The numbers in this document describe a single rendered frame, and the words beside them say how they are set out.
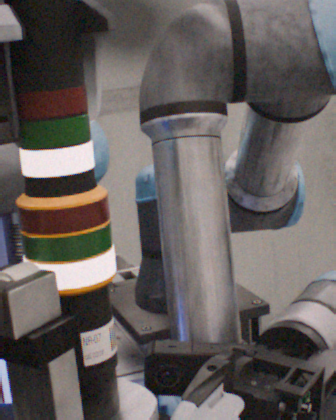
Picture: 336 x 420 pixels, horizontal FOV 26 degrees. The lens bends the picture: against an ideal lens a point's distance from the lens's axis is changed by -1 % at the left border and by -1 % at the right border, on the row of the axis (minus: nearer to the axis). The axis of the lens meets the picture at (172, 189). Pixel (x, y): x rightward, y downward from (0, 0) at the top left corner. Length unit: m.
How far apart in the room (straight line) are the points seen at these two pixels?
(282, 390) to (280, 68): 0.35
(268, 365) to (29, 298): 0.33
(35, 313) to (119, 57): 1.93
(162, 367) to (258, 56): 0.33
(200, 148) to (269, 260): 1.81
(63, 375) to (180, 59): 0.48
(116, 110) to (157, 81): 1.48
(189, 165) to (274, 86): 0.13
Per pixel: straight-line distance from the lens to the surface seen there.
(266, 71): 0.77
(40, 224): 0.33
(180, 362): 0.65
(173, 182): 0.75
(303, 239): 2.60
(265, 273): 2.55
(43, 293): 0.32
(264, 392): 0.58
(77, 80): 0.33
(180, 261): 0.75
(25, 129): 0.33
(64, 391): 0.34
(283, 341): 0.67
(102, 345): 0.35
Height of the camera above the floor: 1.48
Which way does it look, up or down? 13 degrees down
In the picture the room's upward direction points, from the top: 5 degrees counter-clockwise
